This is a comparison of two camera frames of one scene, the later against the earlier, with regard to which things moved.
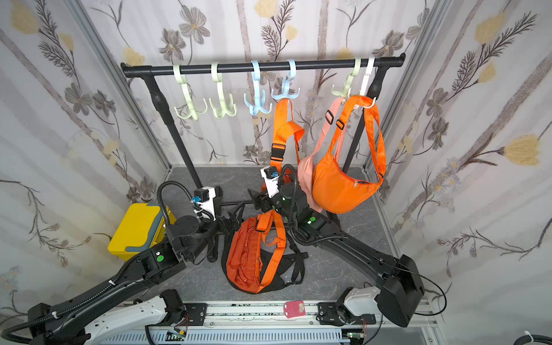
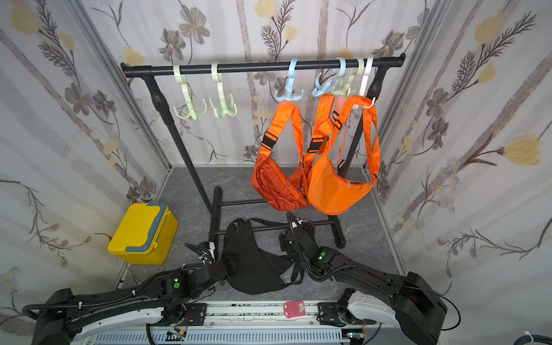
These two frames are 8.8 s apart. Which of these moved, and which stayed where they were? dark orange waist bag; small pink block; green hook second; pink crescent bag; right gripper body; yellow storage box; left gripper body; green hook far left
Moved: dark orange waist bag; right gripper body; left gripper body; pink crescent bag
Stayed: green hook second; yellow storage box; green hook far left; small pink block
